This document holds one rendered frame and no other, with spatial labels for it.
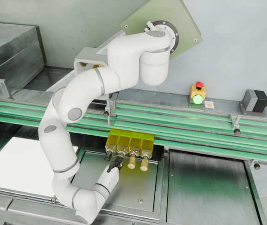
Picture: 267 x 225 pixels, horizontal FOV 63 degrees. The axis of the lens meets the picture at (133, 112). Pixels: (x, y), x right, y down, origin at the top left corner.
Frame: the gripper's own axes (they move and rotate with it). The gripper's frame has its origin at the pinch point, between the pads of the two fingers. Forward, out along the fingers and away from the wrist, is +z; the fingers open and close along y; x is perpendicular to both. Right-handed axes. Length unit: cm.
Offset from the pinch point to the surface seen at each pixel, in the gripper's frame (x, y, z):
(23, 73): 110, -4, 48
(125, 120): 7.3, 6.2, 22.1
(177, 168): -24.1, -16.2, 21.6
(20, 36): 112, 22, 57
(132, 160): -5.6, 2.0, 2.9
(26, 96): 69, 7, 15
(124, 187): -4.5, -12.4, -3.1
